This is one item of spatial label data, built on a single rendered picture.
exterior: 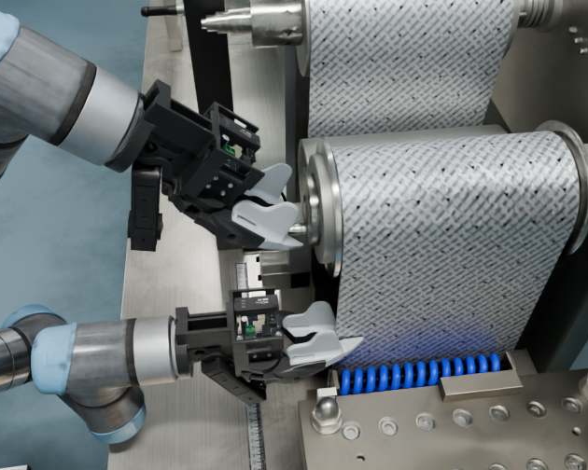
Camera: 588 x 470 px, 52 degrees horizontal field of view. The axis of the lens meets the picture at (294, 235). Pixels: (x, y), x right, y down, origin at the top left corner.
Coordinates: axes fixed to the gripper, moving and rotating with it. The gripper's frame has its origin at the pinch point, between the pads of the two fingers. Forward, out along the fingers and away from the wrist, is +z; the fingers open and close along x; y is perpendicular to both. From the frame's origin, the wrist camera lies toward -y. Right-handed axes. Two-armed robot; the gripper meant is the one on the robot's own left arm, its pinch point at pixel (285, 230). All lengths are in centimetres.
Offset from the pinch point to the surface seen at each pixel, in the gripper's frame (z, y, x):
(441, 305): 18.7, 4.2, -5.4
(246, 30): -7.9, 6.5, 24.3
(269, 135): 24, -24, 60
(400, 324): 17.4, -0.8, -5.4
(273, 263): 5.2, -7.9, 3.6
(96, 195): 31, -135, 146
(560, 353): 45.4, 4.5, -3.7
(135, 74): 39, -128, 237
